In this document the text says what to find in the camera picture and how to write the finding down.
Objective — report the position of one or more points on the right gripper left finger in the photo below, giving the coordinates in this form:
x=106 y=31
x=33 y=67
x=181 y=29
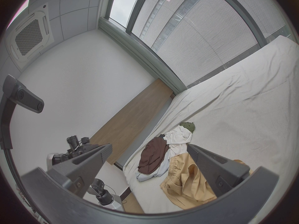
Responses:
x=85 y=169

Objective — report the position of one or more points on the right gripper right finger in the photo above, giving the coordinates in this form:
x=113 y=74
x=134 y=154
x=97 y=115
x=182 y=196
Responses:
x=217 y=170

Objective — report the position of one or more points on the tan shorts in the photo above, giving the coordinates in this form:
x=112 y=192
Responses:
x=186 y=188

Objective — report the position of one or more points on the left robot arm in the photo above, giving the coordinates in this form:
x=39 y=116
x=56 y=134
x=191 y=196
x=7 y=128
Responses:
x=102 y=196

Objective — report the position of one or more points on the bed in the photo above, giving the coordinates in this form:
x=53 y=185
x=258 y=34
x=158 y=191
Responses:
x=233 y=101

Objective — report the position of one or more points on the olive green garment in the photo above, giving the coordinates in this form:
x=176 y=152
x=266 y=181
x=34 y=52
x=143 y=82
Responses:
x=189 y=126

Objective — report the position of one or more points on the white garment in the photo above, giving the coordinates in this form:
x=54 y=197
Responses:
x=177 y=135

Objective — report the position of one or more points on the brown garment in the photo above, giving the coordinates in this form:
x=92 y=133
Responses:
x=151 y=155

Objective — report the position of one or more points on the grey-green curtain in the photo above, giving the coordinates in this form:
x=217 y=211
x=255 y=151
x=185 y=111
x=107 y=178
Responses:
x=140 y=57

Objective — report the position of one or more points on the window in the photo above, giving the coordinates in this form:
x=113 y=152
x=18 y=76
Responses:
x=198 y=31

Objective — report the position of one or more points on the white ceiling air conditioner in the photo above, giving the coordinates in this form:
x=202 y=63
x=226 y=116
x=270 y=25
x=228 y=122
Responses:
x=30 y=36

